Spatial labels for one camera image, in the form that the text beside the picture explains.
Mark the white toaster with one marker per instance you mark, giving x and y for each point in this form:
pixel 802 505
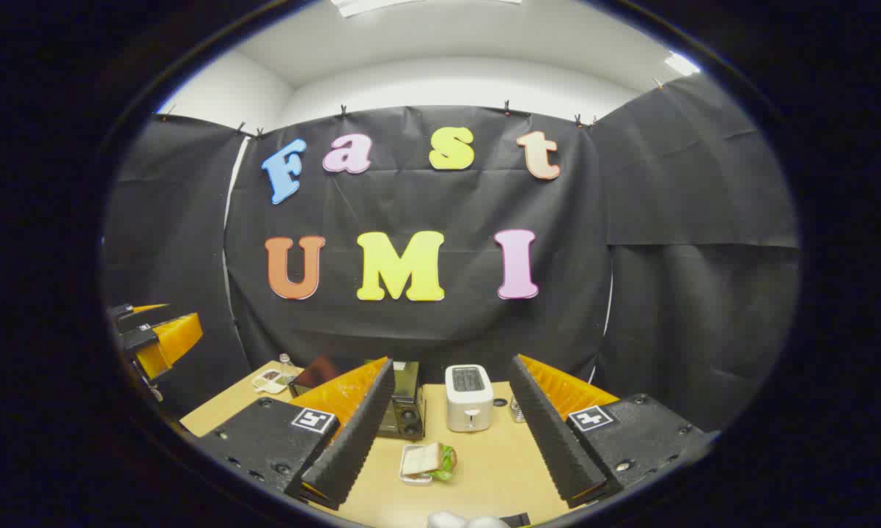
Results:
pixel 468 403

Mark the black electric oven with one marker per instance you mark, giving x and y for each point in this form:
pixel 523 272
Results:
pixel 408 411

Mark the ceiling light panel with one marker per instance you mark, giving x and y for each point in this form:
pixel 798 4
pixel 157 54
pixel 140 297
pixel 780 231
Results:
pixel 682 64
pixel 426 4

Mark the sandwich with lettuce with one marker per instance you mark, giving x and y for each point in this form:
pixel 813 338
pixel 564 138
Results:
pixel 422 458

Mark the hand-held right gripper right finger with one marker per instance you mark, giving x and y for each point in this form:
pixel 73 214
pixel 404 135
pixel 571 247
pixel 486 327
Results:
pixel 550 433

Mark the clear water bottle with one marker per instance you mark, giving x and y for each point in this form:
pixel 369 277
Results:
pixel 287 367

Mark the white divided snack plate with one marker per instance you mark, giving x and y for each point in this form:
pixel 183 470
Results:
pixel 268 380

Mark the white food tray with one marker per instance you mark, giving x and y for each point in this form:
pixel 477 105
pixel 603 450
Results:
pixel 414 479

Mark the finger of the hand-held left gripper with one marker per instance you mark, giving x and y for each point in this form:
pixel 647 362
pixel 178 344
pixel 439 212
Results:
pixel 173 341
pixel 147 318

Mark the black backdrop cloth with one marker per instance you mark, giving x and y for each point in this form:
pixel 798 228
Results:
pixel 440 330

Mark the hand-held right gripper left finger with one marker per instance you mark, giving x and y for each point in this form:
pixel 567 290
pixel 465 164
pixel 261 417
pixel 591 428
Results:
pixel 360 425

